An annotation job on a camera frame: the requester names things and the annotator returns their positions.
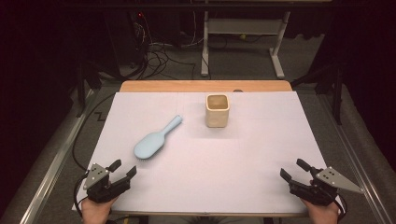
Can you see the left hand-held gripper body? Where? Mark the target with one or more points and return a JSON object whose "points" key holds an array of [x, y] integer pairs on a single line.
{"points": [[99, 189]]}

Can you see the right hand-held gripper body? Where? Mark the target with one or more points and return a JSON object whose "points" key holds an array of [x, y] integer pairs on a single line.
{"points": [[323, 189]]}

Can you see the light blue hairbrush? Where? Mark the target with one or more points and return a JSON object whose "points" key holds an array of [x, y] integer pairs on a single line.
{"points": [[149, 146]]}

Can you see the beige square cup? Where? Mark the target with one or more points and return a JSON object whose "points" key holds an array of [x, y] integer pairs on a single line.
{"points": [[217, 118]]}

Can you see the person's left hand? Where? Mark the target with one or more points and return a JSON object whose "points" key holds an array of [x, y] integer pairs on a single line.
{"points": [[95, 213]]}

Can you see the person's right hand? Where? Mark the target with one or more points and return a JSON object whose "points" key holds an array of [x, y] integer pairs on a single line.
{"points": [[322, 214]]}

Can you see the white table mat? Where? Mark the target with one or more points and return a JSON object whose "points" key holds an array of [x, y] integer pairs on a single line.
{"points": [[218, 174]]}

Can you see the black stand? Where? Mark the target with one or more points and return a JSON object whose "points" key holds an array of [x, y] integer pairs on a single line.
{"points": [[337, 93]]}

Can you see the dark computer tower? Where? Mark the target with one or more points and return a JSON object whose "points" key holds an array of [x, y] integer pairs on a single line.
{"points": [[124, 37]]}

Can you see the small yellow-green ball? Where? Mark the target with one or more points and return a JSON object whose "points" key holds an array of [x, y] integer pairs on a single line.
{"points": [[243, 36]]}

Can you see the metal floor rail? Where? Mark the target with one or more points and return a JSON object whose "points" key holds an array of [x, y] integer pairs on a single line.
{"points": [[358, 174], [53, 177]]}

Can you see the white metal desk frame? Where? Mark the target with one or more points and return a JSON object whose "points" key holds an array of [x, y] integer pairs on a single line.
{"points": [[246, 26]]}

